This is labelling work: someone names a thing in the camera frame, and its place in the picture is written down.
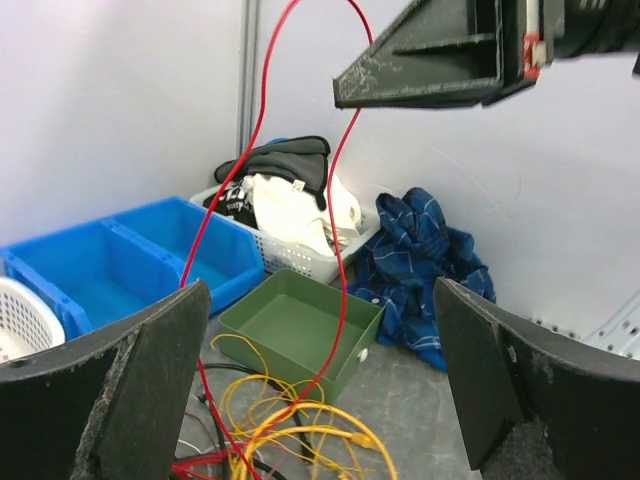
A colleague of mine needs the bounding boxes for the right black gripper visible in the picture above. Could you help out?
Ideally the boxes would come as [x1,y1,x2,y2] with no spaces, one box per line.
[333,0,639,109]

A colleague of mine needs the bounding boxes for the black thick cable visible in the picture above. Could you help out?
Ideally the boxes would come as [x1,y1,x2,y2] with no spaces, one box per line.
[197,362,321,480]

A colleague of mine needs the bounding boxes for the grey plastic tub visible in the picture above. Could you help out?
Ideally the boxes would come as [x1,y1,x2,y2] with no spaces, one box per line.
[191,181,379,283]

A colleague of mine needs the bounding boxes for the yellow ethernet cable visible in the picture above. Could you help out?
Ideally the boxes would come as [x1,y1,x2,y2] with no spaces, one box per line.
[209,333,399,480]

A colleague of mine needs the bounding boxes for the white garment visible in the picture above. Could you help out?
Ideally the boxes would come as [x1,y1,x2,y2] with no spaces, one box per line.
[242,174,362,257]

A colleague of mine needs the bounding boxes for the blue divided plastic bin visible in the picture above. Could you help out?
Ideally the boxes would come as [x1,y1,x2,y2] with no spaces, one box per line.
[1,197,265,340]

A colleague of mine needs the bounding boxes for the white perforated plastic basket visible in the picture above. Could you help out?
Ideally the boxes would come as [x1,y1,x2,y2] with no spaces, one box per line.
[0,277,66,363]

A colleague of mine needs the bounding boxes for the green plastic tray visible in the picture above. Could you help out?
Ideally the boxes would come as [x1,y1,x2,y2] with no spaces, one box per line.
[215,269,383,403]

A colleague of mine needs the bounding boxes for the grey black-trimmed cloth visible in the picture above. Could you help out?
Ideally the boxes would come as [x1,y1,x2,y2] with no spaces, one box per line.
[233,135,331,211]

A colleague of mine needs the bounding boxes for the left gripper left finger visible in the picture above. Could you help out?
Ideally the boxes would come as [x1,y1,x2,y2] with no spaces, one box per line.
[1,280,211,479]

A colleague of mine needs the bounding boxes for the blue plaid shirt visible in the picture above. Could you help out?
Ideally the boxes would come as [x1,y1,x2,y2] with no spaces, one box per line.
[349,187,496,372]

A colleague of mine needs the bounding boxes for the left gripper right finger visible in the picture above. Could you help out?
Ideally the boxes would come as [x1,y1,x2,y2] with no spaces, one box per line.
[434,278,639,479]

